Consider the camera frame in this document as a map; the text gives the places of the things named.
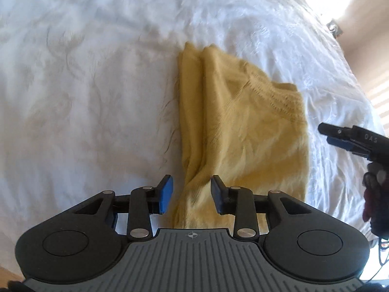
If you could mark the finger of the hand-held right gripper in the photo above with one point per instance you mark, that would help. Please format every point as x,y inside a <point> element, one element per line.
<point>342,143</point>
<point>334,130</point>

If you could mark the white floral bedspread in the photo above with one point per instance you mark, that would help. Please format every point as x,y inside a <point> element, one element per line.
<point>91,82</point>

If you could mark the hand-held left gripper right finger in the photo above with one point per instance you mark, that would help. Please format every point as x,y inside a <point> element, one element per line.
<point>218,193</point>

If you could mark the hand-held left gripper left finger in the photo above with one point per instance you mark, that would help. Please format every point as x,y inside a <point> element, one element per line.
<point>166,193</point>

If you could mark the yellow knit sweater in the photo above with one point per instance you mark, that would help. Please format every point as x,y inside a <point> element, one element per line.
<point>243,127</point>

